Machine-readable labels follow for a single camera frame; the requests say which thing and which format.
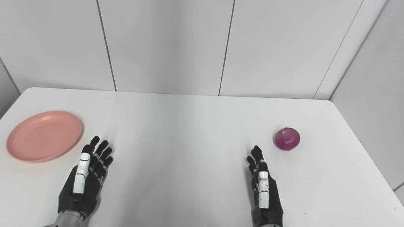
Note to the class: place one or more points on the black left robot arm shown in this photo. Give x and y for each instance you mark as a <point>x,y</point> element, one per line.
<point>68,220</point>

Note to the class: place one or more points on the purple red onion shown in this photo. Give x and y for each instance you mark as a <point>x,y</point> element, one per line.
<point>286,139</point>

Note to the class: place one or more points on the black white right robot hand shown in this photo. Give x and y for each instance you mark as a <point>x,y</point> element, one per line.
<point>274,205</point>

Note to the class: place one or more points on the pink round plate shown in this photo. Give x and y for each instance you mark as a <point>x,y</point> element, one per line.
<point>44,135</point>

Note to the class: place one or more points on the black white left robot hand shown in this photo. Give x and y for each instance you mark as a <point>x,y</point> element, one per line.
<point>91,189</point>

